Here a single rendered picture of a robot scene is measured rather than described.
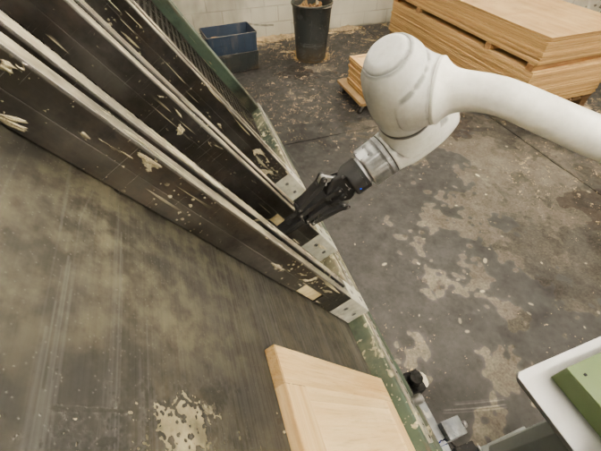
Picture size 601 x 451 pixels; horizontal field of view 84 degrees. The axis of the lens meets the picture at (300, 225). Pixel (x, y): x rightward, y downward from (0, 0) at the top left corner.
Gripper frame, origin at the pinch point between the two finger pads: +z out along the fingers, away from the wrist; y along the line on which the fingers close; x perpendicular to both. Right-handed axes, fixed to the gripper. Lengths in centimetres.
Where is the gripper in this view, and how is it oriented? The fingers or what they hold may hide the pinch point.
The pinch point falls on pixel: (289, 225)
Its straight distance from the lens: 75.3
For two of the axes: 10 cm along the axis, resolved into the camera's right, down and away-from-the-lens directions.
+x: 3.3, 6.9, -6.5
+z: -7.9, 5.8, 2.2
